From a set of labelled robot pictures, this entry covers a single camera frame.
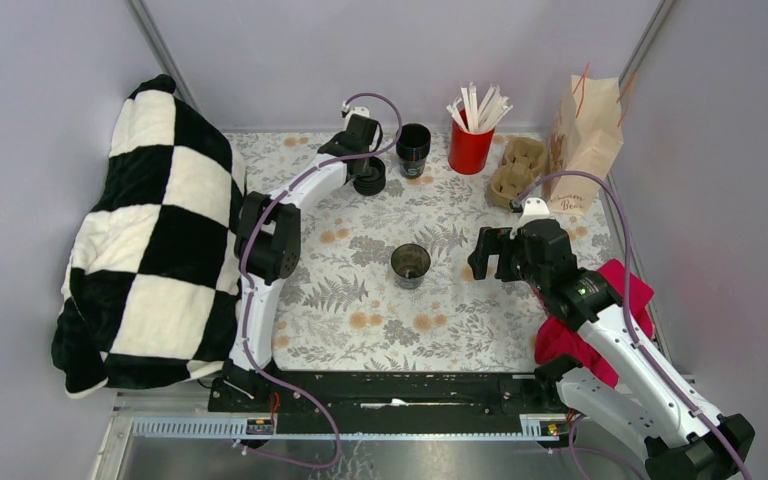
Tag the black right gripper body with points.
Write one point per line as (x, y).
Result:
(521, 269)

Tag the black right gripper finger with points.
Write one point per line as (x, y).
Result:
(493, 237)
(478, 261)

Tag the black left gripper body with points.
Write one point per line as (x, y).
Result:
(336, 136)

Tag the stack of black cups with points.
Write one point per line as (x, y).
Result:
(412, 148)

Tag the single black coffee cup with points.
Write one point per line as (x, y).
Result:
(410, 263)

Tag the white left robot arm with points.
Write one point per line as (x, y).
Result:
(269, 242)

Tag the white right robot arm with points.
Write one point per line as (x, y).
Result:
(667, 423)

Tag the crumpled magenta cloth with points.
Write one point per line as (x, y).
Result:
(554, 338)

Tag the brown cardboard cup carrier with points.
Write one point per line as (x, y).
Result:
(524, 160)

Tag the red cup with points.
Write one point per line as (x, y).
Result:
(468, 152)

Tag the tan paper bag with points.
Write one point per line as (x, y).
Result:
(586, 136)

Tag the white wrapped straws bundle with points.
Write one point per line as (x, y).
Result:
(478, 114)

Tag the black white checkered blanket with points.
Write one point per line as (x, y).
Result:
(151, 287)

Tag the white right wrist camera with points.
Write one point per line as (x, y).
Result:
(533, 208)

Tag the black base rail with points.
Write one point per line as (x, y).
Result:
(405, 403)

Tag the aluminium front frame rail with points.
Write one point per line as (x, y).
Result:
(176, 437)

